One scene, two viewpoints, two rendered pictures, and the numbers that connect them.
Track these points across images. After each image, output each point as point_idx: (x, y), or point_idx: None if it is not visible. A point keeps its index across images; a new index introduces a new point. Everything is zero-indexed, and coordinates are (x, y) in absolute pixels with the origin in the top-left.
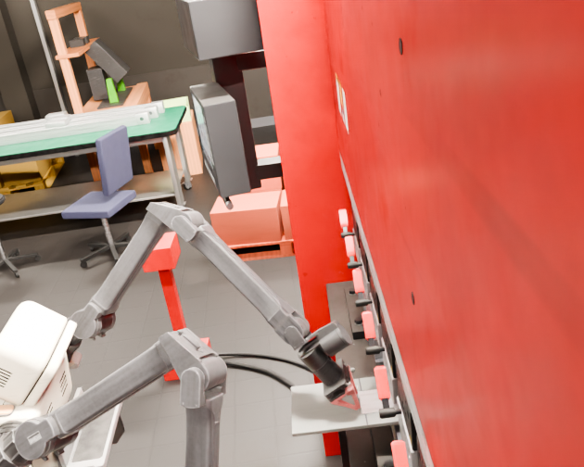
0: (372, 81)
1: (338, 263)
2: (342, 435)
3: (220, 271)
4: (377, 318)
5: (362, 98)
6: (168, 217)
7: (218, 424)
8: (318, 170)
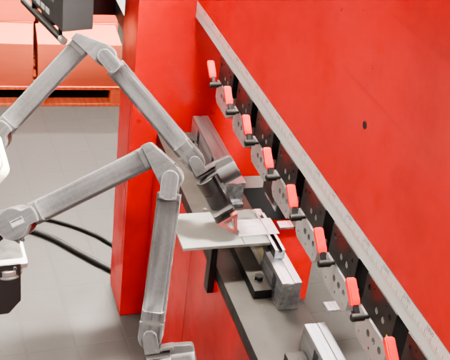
0: None
1: (173, 113)
2: (214, 256)
3: (134, 103)
4: None
5: None
6: (92, 48)
7: (178, 216)
8: (173, 18)
